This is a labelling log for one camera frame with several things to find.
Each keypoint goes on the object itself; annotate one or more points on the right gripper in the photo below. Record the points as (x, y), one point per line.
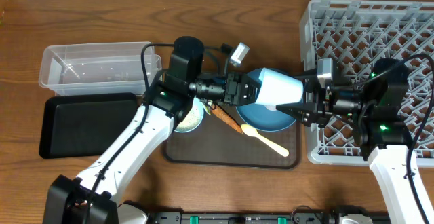
(321, 101)

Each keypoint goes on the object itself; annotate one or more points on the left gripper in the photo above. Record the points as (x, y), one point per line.
(232, 90)

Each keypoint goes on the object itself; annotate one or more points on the dark blue plate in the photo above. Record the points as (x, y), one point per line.
(262, 118)

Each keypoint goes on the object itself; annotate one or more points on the light blue cup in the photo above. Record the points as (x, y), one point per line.
(278, 89)

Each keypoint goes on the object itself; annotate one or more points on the pink white cup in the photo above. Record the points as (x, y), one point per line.
(271, 107)

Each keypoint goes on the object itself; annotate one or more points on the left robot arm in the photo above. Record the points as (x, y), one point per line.
(94, 195)

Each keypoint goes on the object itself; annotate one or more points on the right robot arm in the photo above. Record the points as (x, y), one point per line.
(371, 109)

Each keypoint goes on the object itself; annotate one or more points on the grey dishwasher rack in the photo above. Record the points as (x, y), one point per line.
(356, 34)

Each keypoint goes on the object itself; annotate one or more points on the orange carrot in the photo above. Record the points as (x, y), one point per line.
(225, 117)

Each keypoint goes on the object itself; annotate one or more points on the yellow green snack wrapper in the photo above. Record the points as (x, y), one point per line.
(207, 105)

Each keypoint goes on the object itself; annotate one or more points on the cream plastic spoon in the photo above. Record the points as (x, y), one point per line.
(251, 131)

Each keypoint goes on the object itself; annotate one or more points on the light blue rice bowl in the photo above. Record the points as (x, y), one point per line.
(193, 118)

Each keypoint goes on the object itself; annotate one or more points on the brown serving tray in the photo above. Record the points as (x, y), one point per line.
(214, 142)

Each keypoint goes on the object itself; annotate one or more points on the clear plastic bin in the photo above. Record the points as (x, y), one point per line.
(93, 68)

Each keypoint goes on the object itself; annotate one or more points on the black plastic bin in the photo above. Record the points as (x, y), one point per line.
(84, 125)

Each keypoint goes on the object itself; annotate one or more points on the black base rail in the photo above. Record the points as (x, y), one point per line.
(301, 214)

